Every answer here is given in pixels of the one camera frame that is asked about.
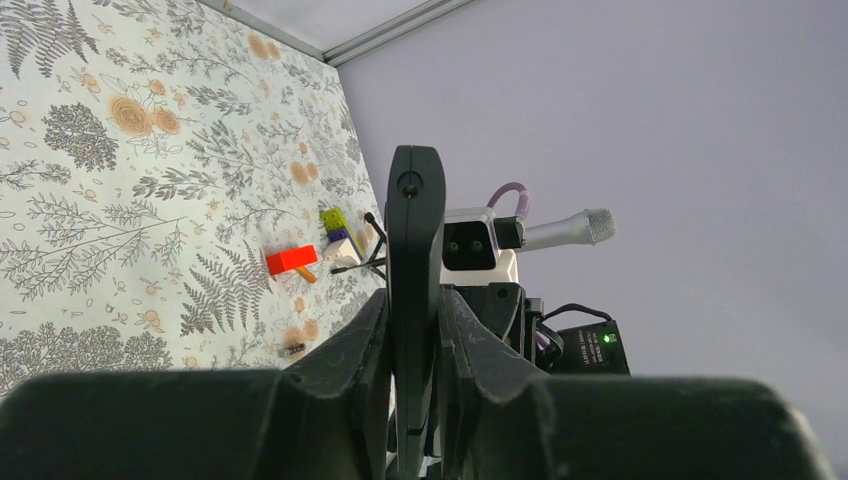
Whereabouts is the black microphone tripod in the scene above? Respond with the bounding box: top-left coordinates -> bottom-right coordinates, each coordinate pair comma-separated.
330,212 -> 387,281

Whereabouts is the white toy block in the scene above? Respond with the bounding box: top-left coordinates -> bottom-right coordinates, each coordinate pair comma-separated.
323,238 -> 362,267

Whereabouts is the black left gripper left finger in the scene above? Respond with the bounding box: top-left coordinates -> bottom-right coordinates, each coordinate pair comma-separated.
1,290 -> 389,479

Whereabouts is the orange stick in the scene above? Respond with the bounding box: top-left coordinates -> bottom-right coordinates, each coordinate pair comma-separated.
295,266 -> 317,284

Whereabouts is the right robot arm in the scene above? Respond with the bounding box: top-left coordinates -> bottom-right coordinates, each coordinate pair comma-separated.
453,282 -> 630,375

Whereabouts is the green purple toy brick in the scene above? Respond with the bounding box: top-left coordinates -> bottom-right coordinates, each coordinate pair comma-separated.
320,207 -> 363,260

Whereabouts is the red block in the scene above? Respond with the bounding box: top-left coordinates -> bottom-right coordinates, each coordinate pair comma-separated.
265,245 -> 318,276

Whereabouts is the silver microphone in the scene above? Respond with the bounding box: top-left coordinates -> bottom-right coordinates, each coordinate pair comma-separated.
517,209 -> 617,253

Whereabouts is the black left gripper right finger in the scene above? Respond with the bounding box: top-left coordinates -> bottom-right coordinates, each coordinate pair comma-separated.
438,290 -> 835,479

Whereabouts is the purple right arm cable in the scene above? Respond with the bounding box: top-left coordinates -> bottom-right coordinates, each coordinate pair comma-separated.
486,182 -> 531,223

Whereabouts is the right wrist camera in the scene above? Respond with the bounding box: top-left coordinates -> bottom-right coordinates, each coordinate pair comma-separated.
440,207 -> 524,286

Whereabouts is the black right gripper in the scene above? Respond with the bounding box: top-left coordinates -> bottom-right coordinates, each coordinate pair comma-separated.
451,282 -> 564,371

